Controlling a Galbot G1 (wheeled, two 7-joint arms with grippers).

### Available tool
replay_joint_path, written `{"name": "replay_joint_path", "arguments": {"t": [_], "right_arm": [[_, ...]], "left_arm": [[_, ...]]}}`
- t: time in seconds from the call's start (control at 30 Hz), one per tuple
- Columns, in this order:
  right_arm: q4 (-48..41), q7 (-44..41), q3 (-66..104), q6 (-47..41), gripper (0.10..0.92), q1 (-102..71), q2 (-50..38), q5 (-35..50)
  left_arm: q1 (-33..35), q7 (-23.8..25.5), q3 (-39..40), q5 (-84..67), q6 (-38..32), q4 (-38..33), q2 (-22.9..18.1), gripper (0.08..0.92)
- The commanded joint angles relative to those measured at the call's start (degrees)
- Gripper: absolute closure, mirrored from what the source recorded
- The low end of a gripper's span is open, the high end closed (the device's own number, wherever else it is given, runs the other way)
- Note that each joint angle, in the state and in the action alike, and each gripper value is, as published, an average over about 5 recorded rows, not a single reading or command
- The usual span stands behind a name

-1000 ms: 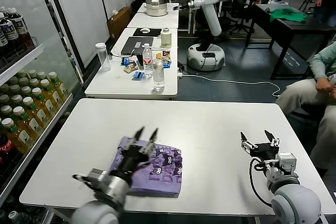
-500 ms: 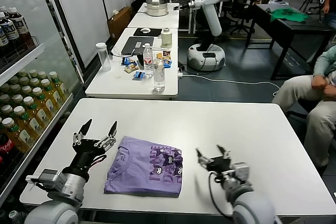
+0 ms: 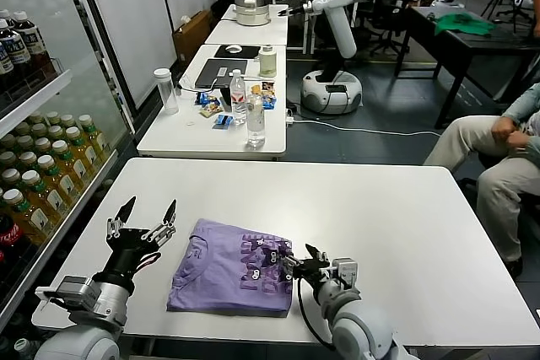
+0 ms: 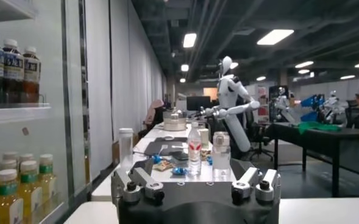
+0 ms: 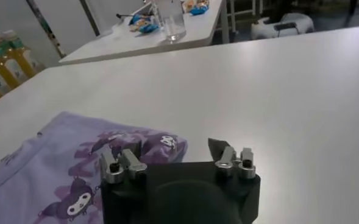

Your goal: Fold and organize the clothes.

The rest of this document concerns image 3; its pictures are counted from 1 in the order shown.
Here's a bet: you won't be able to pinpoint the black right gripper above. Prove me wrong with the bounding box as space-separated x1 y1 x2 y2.
281 244 333 285

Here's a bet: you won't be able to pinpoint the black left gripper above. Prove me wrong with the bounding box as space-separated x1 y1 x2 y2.
102 196 178 283

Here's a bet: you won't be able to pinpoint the purple t-shirt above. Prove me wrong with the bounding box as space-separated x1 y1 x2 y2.
166 218 295 319

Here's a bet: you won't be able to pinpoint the person right forearm green sleeve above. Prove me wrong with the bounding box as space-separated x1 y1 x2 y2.
501 81 540 125

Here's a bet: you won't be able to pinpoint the person left forearm green sleeve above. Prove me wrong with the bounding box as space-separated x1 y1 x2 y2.
524 134 540 161

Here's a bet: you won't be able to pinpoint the person right hand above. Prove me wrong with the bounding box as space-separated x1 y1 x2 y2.
491 116 518 142

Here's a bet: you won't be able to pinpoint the person left hand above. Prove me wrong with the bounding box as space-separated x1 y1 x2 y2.
507 130 529 151

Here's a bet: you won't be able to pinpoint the metal steamer pot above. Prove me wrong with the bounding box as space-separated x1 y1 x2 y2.
233 0 272 27

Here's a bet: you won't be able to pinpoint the white humanoid robot body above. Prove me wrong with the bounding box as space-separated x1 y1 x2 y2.
300 0 368 116

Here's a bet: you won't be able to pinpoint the short white desk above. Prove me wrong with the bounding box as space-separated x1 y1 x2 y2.
204 3 290 47

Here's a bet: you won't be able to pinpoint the pale green jar white lid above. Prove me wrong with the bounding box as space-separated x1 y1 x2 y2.
257 45 278 79

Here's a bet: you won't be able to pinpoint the black mouse pad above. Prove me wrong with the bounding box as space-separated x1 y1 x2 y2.
213 44 261 61

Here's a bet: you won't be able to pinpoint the low black office chair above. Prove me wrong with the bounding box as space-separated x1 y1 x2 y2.
209 0 238 20

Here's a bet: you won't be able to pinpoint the long white desk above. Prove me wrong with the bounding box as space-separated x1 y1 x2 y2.
137 42 289 162

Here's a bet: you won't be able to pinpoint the water bottle red label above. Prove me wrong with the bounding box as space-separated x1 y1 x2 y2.
229 69 247 126

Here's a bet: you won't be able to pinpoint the brown cardboard box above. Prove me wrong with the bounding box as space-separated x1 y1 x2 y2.
171 9 213 67

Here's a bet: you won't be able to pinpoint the dark grey laptop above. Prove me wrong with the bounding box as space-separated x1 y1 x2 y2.
194 58 249 90

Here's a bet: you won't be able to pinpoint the clear unlabelled water bottle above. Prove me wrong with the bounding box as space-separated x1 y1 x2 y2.
245 93 267 148

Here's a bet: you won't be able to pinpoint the cola bottle red label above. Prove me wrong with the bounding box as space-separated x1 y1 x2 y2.
0 211 31 279

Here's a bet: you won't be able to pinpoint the clear tumbler white lid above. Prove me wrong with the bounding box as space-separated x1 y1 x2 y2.
153 67 181 116

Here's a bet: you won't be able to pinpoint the green cloth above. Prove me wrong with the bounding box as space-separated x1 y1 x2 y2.
434 12 498 36

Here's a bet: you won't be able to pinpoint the dark bottle green cap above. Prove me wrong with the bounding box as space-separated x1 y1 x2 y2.
13 337 41 360

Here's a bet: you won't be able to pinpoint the glass door drinks cooler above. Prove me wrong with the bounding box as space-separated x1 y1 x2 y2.
0 0 140 360

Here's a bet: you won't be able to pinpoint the black table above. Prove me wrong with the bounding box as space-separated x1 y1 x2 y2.
404 4 540 130

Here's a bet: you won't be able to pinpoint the seated person beige trousers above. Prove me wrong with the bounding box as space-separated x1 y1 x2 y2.
424 113 540 279

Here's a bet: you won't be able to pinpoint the dark tea bottle white label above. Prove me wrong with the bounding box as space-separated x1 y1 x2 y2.
0 8 14 83
0 18 34 88
10 11 57 79

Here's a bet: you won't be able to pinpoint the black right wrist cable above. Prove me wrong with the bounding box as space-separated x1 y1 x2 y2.
294 276 337 351

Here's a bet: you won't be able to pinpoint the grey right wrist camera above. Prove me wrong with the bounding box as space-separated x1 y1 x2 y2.
329 256 360 290

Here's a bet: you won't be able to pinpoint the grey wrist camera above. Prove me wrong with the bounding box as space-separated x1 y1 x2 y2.
35 275 99 315
329 256 360 290

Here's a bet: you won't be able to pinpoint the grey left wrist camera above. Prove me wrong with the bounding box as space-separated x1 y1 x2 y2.
35 275 99 315

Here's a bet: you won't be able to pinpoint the white floor cable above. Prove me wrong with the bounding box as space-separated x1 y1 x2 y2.
293 118 442 137

